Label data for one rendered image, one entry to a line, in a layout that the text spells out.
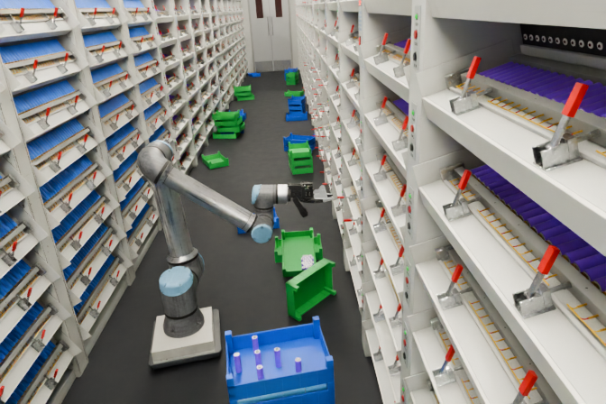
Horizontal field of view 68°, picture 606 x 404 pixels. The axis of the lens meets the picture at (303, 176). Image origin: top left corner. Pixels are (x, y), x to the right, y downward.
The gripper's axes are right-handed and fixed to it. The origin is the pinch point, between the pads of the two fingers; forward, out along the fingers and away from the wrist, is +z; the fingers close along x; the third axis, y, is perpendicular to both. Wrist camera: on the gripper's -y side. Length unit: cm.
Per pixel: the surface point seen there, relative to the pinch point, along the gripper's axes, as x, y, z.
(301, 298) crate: 5, -61, -13
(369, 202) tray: -34.7, 13.1, 11.8
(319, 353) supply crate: -83, -17, -10
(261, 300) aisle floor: 12, -67, -35
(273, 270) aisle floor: 42, -66, -29
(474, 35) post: -104, 79, 16
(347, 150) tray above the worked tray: 35.3, 12.5, 12.1
